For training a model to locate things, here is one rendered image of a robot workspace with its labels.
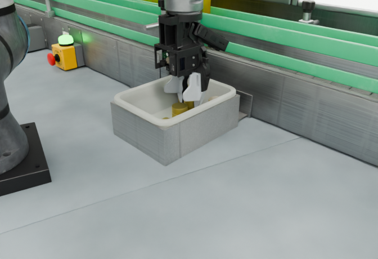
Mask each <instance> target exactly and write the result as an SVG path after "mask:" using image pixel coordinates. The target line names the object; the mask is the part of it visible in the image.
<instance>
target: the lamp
mask: <svg viewBox="0 0 378 259"><path fill-rule="evenodd" d="M58 42H59V46H61V47H68V46H72V45H73V44H74V42H73V38H72V36H70V35H62V36H60V37H59V38H58Z"/></svg>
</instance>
